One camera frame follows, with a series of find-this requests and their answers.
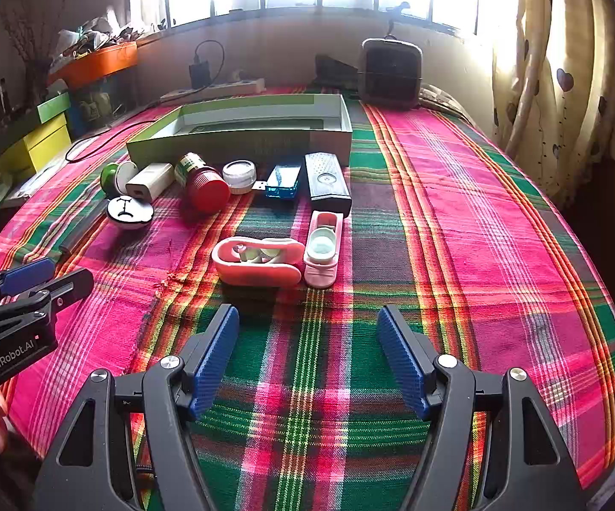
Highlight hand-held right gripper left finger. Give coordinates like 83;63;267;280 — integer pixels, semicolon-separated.
33;303;240;511

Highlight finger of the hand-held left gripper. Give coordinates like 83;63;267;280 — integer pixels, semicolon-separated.
0;257;57;310
0;267;95;334

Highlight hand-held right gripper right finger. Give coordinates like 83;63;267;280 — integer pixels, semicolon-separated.
376;305;588;511

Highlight round black and white gadget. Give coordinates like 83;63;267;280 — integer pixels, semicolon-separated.
106;195;155;232

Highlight large pink contact lens case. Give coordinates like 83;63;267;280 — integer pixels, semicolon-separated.
212;237;307;287

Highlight green and white spool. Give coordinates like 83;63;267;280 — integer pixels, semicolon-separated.
100;161;139;197

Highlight small pink contact lens case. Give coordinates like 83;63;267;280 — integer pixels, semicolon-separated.
303;210;345;289

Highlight white charger block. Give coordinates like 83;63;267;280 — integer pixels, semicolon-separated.
125;162;175;200

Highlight red cap bottle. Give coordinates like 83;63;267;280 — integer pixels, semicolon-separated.
173;152;231;215

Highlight blue transparent usb tester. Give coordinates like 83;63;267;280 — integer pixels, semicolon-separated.
251;162;303;200

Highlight black rectangular light device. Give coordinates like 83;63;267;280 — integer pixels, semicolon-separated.
304;152;353;217

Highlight green cardboard box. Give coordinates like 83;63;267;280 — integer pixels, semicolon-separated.
126;93;353;168

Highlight white plastic bag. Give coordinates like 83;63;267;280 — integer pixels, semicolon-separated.
0;135;103;208

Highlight plaid blanket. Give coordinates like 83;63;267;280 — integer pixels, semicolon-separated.
0;82;615;511

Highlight blue box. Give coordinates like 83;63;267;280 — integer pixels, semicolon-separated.
68;101;88;135

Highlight lime green box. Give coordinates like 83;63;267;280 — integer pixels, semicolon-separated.
36;92;72;124

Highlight clear glass tank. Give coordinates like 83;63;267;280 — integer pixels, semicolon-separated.
68;77;143;129

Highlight dried branches in vase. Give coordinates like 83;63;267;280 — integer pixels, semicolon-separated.
0;0;55;97

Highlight orange tray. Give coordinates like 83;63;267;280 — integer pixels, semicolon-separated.
46;41;139;90

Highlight white power strip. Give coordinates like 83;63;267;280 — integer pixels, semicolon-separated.
159;78;267;103

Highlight pile of clutter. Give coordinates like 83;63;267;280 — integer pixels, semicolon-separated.
55;8;143;59

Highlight black power adapter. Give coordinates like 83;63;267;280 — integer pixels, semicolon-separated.
189;61;213;89

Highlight grey fan heater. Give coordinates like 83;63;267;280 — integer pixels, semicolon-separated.
358;37;424;110

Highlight cream heart print curtain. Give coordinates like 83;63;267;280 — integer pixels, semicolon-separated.
491;0;615;208

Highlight black charging cable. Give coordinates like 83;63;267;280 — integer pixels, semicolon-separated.
64;40;227;164

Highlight black window handle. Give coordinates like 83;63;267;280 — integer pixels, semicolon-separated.
385;1;412;38

